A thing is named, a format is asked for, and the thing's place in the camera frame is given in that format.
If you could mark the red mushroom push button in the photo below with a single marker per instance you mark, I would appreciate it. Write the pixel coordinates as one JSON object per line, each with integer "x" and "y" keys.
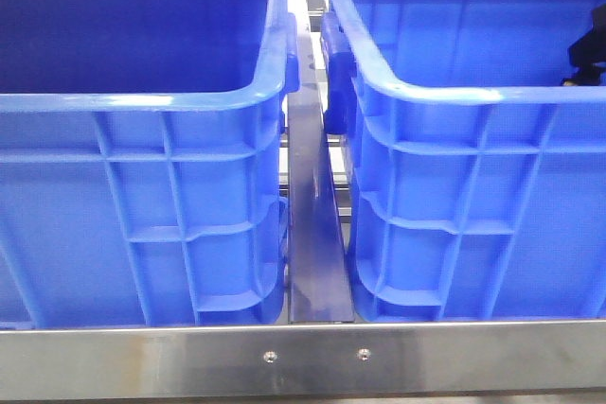
{"x": 588, "y": 53}

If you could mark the left blue plastic crate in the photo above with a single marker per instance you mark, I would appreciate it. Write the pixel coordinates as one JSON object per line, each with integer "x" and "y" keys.
{"x": 139, "y": 161}

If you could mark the blue plastic crate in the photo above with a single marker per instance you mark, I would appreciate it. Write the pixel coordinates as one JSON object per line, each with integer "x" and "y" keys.
{"x": 139, "y": 161}
{"x": 477, "y": 179}

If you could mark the right blue plastic crate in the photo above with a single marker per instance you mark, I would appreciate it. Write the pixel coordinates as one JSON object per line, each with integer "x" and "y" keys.
{"x": 477, "y": 179}

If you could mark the dark blue divider rail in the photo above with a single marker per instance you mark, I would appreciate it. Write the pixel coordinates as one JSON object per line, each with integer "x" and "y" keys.
{"x": 319, "y": 286}

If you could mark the left rail screw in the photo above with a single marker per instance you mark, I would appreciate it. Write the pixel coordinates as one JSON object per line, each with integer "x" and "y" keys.
{"x": 270, "y": 356}

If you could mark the rail screw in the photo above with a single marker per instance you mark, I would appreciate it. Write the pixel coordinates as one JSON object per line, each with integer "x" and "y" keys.
{"x": 363, "y": 354}
{"x": 270, "y": 356}

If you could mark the right rail screw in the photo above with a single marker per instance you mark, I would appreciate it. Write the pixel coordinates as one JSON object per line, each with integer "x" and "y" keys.
{"x": 363, "y": 354}

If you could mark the stainless steel front rail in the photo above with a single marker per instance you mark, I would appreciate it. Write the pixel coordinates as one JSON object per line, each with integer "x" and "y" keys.
{"x": 312, "y": 360}

